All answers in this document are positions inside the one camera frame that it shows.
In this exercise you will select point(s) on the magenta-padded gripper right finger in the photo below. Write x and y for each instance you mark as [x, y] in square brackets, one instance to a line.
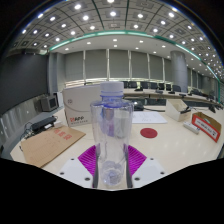
[136, 160]

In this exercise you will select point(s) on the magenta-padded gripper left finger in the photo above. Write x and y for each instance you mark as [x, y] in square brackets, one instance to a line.
[87, 160]

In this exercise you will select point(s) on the clear plastic water bottle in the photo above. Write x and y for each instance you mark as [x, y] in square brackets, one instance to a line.
[111, 133]

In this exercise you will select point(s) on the flat round red coaster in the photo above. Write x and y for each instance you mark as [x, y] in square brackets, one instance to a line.
[149, 133]

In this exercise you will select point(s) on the black desk telephone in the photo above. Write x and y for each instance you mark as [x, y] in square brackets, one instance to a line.
[138, 106]

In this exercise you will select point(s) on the white copy paper box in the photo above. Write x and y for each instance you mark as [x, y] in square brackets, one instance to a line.
[78, 105]

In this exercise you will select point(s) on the black power strip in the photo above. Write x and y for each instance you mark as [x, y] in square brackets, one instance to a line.
[43, 123]

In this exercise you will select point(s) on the beige open organizer box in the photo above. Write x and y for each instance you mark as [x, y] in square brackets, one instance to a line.
[175, 111]

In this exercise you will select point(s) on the white remote control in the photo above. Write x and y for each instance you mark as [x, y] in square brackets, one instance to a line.
[190, 127]

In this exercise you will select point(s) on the long curved conference desk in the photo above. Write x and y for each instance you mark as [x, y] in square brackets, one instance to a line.
[156, 96]

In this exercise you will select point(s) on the grey box monitor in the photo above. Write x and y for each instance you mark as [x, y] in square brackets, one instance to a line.
[50, 103]

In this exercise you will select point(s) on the black marker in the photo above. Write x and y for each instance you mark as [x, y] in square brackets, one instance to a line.
[186, 109]

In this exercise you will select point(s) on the row of black office chairs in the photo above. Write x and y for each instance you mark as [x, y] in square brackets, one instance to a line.
[145, 84]

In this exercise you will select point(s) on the red-edged open cardboard box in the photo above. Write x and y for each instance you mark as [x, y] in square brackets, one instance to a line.
[205, 126]

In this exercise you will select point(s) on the round ceiling lights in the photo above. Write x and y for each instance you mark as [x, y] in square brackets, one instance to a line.
[113, 13]

